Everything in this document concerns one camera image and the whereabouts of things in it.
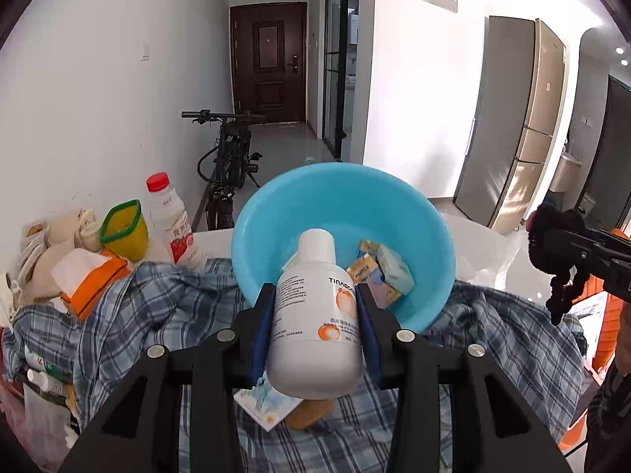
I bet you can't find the light green small box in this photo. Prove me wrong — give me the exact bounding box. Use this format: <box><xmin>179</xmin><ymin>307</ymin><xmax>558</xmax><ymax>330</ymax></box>
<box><xmin>377</xmin><ymin>246</ymin><xmax>416</xmax><ymax>296</ymax></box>

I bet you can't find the blue plaid cloth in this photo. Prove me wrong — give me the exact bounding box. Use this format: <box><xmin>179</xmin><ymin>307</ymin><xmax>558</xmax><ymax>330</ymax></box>
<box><xmin>2</xmin><ymin>256</ymin><xmax>587</xmax><ymax>473</ymax></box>

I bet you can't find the white blue carton box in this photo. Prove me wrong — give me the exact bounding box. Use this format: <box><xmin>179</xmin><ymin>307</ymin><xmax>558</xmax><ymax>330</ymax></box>
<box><xmin>233</xmin><ymin>374</ymin><xmax>304</xmax><ymax>432</ymax></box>

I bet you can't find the silver refrigerator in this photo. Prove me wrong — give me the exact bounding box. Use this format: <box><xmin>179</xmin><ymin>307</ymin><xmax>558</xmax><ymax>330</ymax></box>
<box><xmin>454</xmin><ymin>16</ymin><xmax>568</xmax><ymax>233</ymax></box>

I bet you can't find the orange chair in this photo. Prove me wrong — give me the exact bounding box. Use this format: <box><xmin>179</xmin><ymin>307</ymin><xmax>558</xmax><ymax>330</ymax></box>
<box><xmin>559</xmin><ymin>276</ymin><xmax>619</xmax><ymax>454</ymax></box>

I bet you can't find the orange plastic soap box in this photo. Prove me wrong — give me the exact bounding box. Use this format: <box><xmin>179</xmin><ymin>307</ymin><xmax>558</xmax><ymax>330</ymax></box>
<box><xmin>285</xmin><ymin>397</ymin><xmax>336</xmax><ymax>430</ymax></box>

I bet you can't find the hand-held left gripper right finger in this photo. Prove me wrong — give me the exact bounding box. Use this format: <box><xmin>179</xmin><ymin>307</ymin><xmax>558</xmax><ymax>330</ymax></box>
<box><xmin>356</xmin><ymin>283</ymin><xmax>575</xmax><ymax>473</ymax></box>

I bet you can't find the black framed glass door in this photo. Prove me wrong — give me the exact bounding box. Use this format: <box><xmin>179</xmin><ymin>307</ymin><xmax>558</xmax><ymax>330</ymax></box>
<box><xmin>323</xmin><ymin>0</ymin><xmax>360</xmax><ymax>161</ymax></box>

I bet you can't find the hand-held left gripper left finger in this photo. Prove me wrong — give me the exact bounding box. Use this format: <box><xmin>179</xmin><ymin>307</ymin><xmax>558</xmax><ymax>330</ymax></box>
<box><xmin>58</xmin><ymin>283</ymin><xmax>277</xmax><ymax>473</ymax></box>

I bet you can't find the yellow cup green rim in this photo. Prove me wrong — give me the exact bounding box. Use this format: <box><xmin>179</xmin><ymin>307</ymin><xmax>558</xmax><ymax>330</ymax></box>
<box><xmin>100</xmin><ymin>199</ymin><xmax>149</xmax><ymax>262</ymax></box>

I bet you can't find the clear plastic bag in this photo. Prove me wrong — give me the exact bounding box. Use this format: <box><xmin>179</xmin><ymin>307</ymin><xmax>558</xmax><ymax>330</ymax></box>
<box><xmin>0</xmin><ymin>379</ymin><xmax>80</xmax><ymax>471</ymax></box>

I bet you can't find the blue plastic basin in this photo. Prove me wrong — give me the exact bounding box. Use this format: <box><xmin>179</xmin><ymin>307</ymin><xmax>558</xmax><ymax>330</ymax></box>
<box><xmin>231</xmin><ymin>162</ymin><xmax>457</xmax><ymax>336</ymax></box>

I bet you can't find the black bicycle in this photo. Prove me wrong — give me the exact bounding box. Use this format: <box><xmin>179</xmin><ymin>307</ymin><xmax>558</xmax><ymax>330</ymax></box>
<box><xmin>181</xmin><ymin>110</ymin><xmax>267</xmax><ymax>231</ymax></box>

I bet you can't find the green white packet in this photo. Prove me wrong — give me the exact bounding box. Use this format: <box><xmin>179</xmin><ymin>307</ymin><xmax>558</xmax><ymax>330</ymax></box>
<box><xmin>24</xmin><ymin>347</ymin><xmax>75</xmax><ymax>380</ymax></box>

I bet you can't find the white plastic bottle orange print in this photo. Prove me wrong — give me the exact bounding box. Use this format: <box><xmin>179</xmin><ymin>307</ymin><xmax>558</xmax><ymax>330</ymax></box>
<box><xmin>266</xmin><ymin>228</ymin><xmax>364</xmax><ymax>400</ymax></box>

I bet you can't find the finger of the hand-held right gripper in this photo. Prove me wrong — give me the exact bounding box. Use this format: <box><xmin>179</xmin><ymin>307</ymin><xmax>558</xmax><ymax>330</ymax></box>
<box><xmin>530</xmin><ymin>241</ymin><xmax>631</xmax><ymax>301</ymax></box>
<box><xmin>542</xmin><ymin>227</ymin><xmax>631</xmax><ymax>257</ymax></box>

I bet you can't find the purple tan small box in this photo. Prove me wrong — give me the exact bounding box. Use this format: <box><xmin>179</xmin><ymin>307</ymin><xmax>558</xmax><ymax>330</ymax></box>
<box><xmin>367</xmin><ymin>281</ymin><xmax>402</xmax><ymax>309</ymax></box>

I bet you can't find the dark brown door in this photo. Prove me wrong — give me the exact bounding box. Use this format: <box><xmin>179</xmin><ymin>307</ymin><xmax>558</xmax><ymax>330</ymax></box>
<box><xmin>230</xmin><ymin>2</ymin><xmax>308</xmax><ymax>124</ymax></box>

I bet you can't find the pale yellow small box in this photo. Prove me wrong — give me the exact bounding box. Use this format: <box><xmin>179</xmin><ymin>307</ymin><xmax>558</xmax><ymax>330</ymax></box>
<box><xmin>357</xmin><ymin>240</ymin><xmax>390</xmax><ymax>262</ymax></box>

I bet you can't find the person's dark clothing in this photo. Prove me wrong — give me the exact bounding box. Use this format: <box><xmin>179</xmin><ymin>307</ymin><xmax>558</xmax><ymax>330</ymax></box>
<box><xmin>586</xmin><ymin>355</ymin><xmax>631</xmax><ymax>473</ymax></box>

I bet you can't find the beige cloth bag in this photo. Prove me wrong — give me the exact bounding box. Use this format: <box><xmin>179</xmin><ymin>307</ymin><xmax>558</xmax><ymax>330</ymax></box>
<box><xmin>17</xmin><ymin>209</ymin><xmax>104</xmax><ymax>306</ymax></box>

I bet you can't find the orange white tissue pack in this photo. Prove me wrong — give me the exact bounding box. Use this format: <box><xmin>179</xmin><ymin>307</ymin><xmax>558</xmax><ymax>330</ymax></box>
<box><xmin>50</xmin><ymin>249</ymin><xmax>134</xmax><ymax>321</ymax></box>

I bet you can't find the yogurt drink bottle red cap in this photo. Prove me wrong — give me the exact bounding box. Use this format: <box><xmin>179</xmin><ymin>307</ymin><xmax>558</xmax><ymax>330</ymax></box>
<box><xmin>146</xmin><ymin>172</ymin><xmax>208</xmax><ymax>272</ymax></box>

